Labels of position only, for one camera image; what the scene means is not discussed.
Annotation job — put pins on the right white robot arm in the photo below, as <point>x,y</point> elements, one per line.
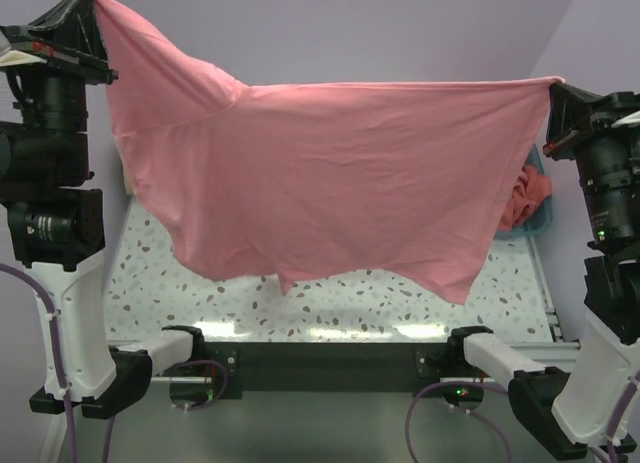
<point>585,410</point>

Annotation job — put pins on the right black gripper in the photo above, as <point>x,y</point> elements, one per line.
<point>569,106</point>

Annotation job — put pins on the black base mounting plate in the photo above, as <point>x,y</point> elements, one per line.
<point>325,367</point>

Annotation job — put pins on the aluminium rail frame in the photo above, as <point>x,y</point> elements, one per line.
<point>149,291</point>

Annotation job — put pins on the dusty pink crumpled t-shirt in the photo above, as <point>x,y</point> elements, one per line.
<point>530,191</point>

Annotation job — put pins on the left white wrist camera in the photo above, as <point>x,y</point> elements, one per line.
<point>11,58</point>

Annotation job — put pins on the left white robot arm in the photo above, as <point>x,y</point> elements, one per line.
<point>56,224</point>

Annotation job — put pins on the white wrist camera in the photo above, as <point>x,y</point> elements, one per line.
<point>11,58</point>
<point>630,120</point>

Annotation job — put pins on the blue plastic basket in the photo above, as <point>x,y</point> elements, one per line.
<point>542,218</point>

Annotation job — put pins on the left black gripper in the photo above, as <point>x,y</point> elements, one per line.
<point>74,20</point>

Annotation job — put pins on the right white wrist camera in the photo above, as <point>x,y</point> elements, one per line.
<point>630,120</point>

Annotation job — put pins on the light pink t-shirt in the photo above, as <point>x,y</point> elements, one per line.
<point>306,181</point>

